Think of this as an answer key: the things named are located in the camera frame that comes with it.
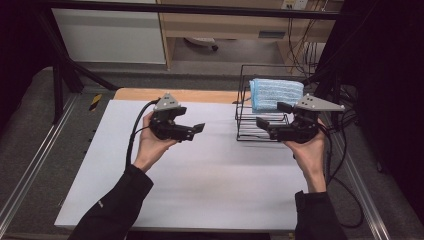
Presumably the bundle of hanging cables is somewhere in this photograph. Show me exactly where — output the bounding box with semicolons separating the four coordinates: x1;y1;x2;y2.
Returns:
288;18;321;74

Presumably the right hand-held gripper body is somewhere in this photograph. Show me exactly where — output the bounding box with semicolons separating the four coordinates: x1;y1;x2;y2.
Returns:
276;93;346;144

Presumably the black metal stand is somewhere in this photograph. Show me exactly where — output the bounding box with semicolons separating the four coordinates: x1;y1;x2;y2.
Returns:
36;9;119;124

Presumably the white wall outlet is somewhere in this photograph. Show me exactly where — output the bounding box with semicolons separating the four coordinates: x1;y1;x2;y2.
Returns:
281;0;309;10

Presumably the light wooden desk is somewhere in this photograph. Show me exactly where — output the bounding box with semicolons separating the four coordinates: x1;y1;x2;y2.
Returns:
156;0;344;69

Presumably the blue striped towel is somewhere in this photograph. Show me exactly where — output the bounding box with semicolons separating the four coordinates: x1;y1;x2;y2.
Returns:
249;78;305;114

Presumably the white power strip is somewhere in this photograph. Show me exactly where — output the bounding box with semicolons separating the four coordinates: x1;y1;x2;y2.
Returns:
184;37;219;52

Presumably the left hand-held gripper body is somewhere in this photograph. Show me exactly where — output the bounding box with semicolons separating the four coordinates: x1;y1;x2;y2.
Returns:
148;92;184;141

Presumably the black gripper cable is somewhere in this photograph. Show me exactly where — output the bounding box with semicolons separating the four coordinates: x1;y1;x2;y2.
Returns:
124;98;161;169
319;113;365;229

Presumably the aluminium rail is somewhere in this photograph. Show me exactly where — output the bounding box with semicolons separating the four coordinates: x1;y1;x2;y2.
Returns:
333;133;391;240
0;94;79;228

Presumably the black wire rack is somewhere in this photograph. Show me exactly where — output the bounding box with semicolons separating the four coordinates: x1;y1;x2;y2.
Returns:
234;64;311;143

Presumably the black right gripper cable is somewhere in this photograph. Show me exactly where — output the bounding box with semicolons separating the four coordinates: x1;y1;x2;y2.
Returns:
319;113;365;229

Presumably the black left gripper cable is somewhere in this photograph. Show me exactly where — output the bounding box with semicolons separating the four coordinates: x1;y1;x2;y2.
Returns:
124;98;161;169

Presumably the black curtain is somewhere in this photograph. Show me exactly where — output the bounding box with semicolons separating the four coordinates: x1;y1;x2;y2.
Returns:
316;0;424;214

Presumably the yellow black striped marker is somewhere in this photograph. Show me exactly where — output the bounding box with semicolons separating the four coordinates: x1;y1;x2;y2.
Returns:
89;93;103;112

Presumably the person's right hand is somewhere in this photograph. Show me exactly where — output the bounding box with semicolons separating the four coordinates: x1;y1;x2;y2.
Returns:
283;118;329;194

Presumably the white cabinet panel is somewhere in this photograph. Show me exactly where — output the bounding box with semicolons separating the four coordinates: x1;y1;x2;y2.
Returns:
51;8;167;65

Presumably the black metal frame bar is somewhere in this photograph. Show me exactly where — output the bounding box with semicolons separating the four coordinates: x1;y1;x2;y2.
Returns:
33;0;344;20

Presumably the person's left hand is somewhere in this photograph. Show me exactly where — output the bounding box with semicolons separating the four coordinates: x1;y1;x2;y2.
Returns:
133;111;178;173

